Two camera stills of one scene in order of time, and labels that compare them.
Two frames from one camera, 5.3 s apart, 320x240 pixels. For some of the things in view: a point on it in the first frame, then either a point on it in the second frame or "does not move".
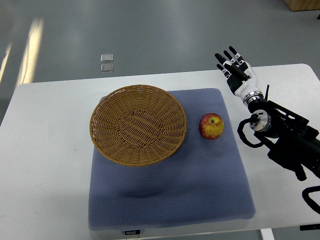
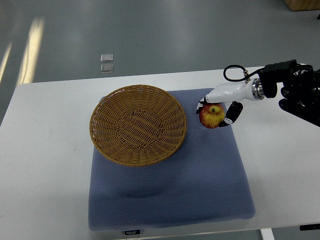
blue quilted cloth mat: [204, 184] does not move
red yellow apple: [211, 126] → [211, 114]
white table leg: [267, 234] does not move
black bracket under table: [309, 227] does not move
